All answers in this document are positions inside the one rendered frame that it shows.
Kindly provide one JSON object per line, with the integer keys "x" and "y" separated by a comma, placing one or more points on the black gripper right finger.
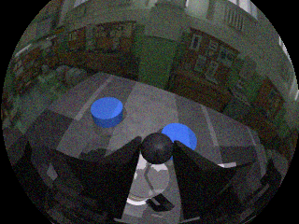
{"x": 200, "y": 181}

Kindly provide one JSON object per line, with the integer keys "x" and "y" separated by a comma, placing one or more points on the blue cylinder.
{"x": 107, "y": 112}
{"x": 181, "y": 133}

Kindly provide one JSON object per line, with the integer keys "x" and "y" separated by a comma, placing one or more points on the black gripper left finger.
{"x": 112, "y": 176}

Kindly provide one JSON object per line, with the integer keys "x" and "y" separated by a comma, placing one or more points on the french press coffee maker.
{"x": 151, "y": 177}

